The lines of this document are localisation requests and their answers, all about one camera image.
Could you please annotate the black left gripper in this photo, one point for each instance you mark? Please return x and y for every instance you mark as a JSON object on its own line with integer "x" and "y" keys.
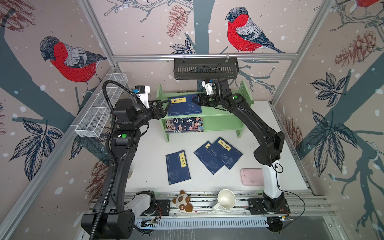
{"x": 161, "y": 113}

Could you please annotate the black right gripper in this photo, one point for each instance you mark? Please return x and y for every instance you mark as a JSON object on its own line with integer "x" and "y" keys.
{"x": 206, "y": 98}

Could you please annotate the blue book with yellow label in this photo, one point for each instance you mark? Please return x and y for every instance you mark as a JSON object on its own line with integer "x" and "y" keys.
{"x": 183, "y": 105}

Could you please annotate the colourful cartoon cover book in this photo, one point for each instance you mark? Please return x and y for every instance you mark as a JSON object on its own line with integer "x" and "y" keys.
{"x": 184, "y": 125}

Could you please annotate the dark blue book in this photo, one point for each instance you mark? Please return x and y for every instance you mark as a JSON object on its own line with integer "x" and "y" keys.
{"x": 208, "y": 159}
{"x": 225, "y": 152}
{"x": 177, "y": 167}

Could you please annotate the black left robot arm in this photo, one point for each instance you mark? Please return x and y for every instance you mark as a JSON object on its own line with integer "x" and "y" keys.
{"x": 109, "y": 218}

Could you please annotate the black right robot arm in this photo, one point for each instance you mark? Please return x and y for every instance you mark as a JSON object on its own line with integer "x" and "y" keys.
{"x": 267, "y": 154}

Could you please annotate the green wooden shelf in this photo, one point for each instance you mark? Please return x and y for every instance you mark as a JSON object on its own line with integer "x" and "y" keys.
{"x": 214, "y": 119}

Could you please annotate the dark blue book under cartoon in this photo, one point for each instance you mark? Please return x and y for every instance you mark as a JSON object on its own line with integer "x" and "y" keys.
{"x": 208, "y": 159}

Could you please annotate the pink plastic tray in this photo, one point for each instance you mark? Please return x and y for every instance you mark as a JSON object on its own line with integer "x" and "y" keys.
{"x": 252, "y": 177}

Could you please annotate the brown white plush toy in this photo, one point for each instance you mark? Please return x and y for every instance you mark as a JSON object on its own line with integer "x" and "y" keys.
{"x": 183, "y": 202}

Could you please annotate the white ceramic mug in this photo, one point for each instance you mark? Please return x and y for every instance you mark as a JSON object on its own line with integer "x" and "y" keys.
{"x": 226, "y": 200}

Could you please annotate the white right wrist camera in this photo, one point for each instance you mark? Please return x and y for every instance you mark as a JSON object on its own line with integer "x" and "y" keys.
{"x": 208, "y": 86}

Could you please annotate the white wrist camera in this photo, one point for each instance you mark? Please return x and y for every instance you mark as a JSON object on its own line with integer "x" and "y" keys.
{"x": 143, "y": 94}
{"x": 208, "y": 86}

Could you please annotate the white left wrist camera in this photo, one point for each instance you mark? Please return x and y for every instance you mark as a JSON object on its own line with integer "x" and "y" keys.
{"x": 143, "y": 94}

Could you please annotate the black hanging wall basket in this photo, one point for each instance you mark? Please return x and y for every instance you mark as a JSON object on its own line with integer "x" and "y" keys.
{"x": 205, "y": 68}

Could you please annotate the white wire mesh basket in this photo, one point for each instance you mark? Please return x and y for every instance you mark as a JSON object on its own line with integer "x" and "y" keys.
{"x": 98, "y": 113}

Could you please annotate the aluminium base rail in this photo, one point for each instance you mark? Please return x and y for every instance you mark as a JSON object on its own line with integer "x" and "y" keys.
{"x": 247, "y": 212}

